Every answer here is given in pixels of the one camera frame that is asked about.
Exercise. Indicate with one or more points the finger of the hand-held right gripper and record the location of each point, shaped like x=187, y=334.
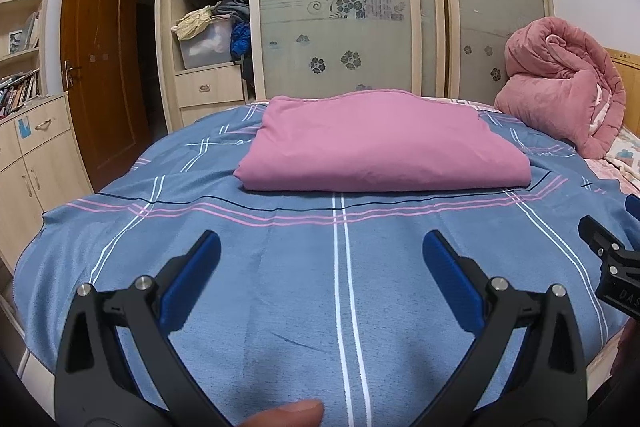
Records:
x=634, y=207
x=597, y=237

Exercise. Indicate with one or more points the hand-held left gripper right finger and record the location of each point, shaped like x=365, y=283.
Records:
x=452, y=279

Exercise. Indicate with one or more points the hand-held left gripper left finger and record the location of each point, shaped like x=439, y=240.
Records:
x=192, y=277

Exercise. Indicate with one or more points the pink and cream hooded jacket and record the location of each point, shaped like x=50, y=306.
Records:
x=375, y=147

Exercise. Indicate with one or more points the grey clothes pile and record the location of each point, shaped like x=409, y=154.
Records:
x=232, y=9

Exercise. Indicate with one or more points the person's left hand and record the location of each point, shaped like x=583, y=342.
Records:
x=285, y=414

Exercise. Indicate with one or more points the floral bed sheet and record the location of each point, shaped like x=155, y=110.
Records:
x=620, y=157

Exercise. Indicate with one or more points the blue plaid blanket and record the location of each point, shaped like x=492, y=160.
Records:
x=250, y=267

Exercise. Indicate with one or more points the wooden bed headboard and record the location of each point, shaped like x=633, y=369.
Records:
x=629, y=77

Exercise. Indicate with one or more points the rolled pink quilt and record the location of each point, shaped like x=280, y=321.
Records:
x=550, y=87

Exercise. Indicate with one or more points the cream wardrobe drawer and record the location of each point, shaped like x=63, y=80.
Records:
x=215, y=113
x=210, y=86

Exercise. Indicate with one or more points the cream cabinet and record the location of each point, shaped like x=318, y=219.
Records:
x=45, y=187

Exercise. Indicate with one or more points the blue sticker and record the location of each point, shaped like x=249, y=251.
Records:
x=23, y=127

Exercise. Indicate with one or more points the brown wooden door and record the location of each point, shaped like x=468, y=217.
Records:
x=105, y=67

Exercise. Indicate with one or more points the translucent storage box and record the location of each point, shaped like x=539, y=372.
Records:
x=207, y=49

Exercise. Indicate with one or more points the blue garment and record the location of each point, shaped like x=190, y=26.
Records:
x=241, y=39

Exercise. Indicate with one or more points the beige crumpled cloth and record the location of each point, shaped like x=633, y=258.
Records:
x=192, y=24

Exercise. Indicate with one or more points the row of books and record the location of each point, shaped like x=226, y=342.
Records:
x=17, y=92

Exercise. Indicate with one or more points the frosted door with large floral print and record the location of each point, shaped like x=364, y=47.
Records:
x=340, y=32

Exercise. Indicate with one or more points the cream bookshelf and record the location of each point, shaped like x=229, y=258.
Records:
x=30, y=7

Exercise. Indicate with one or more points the small picture frame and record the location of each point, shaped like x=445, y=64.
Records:
x=16, y=42

